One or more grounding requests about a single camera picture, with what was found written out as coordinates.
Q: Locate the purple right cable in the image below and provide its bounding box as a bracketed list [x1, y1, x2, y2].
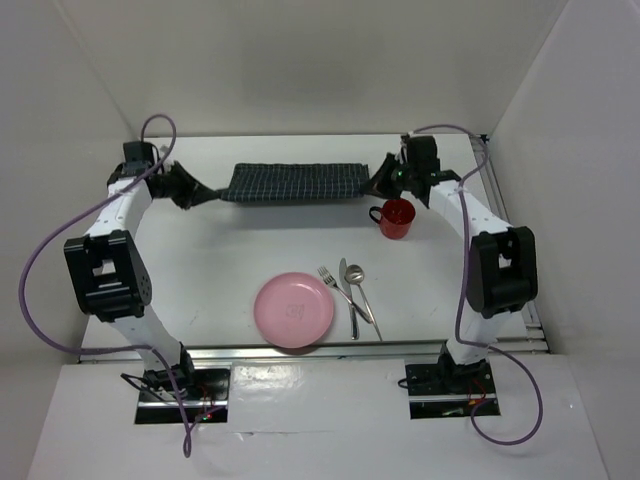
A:
[404, 123, 545, 445]

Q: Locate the silver spoon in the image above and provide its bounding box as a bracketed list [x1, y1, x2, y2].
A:
[345, 264, 383, 342]

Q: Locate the dark checked cloth napkin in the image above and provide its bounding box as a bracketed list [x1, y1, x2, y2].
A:
[191, 163, 370, 206]

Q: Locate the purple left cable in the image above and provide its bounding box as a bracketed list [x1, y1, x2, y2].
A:
[18, 114, 211, 459]

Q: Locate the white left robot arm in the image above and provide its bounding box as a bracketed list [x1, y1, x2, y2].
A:
[64, 141, 220, 399]

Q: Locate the silver fork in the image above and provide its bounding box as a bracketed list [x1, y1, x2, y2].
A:
[318, 266, 372, 323]

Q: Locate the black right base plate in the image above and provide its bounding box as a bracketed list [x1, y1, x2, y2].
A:
[397, 362, 496, 397]

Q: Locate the aluminium right rail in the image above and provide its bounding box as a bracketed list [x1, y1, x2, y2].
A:
[469, 133, 546, 341]

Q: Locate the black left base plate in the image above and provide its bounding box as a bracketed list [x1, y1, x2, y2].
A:
[142, 367, 231, 405]

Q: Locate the purple cable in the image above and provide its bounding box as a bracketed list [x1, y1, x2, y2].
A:
[18, 114, 211, 459]
[404, 123, 545, 445]

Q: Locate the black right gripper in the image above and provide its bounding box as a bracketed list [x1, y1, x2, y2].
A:
[362, 152, 418, 201]

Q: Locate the pink plate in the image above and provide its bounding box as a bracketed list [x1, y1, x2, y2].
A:
[253, 272, 334, 349]

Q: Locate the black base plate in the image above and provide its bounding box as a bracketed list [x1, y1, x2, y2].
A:
[397, 362, 496, 397]
[142, 367, 231, 405]

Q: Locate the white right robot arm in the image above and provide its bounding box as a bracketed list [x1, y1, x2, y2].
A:
[361, 135, 538, 393]

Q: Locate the red mug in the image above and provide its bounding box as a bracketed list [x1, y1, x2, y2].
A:
[368, 199, 416, 240]

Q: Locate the silver knife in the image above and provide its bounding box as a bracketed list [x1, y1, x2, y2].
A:
[339, 258, 360, 340]

